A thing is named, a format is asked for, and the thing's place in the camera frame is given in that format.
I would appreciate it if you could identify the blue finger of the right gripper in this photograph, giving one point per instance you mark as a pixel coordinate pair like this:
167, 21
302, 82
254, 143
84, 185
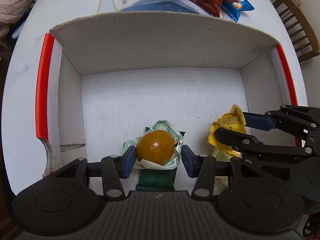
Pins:
236, 140
259, 121

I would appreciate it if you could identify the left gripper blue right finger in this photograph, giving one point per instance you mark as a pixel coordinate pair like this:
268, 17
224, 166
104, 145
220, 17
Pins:
189, 161

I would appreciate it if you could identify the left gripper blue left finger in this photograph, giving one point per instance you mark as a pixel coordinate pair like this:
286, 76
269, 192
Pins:
129, 159

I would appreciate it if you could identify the small yellow snack packet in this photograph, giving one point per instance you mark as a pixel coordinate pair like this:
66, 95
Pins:
234, 120

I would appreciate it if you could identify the orange egg yolk pastry packet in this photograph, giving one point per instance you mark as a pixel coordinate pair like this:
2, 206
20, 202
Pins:
174, 162

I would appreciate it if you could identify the green snack bar wrapper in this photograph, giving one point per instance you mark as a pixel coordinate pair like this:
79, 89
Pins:
156, 179

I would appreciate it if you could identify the cream patterned snack packet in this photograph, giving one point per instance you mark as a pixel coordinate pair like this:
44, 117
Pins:
221, 164

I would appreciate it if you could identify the blue cookie packet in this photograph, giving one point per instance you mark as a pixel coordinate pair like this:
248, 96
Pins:
234, 9

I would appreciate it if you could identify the white cardboard box red trim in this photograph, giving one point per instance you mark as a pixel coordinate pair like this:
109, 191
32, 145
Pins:
103, 79

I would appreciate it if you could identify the wooden chair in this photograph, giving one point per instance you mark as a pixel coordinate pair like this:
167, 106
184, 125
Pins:
299, 29

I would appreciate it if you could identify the blue white bag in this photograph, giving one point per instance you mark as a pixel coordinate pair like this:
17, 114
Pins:
17, 27

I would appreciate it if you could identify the pink puffer jacket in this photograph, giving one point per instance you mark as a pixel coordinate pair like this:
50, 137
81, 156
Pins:
11, 12

